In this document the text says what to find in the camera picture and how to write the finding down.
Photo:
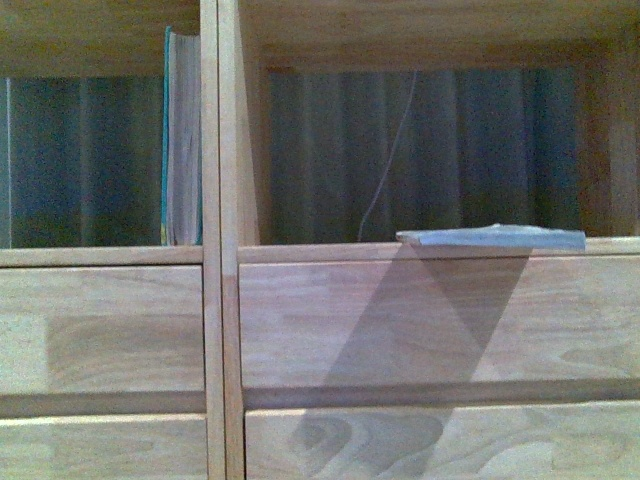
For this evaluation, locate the white book red spine label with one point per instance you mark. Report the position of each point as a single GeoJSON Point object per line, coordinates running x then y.
{"type": "Point", "coordinates": [498, 235]}

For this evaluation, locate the wooden bookshelf unit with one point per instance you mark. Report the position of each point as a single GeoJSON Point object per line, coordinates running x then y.
{"type": "Point", "coordinates": [241, 360]}

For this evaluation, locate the teal cover upright book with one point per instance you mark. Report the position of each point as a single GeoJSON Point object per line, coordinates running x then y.
{"type": "Point", "coordinates": [181, 169]}

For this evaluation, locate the dark blue curtain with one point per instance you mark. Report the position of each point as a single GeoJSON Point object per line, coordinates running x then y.
{"type": "Point", "coordinates": [354, 156]}

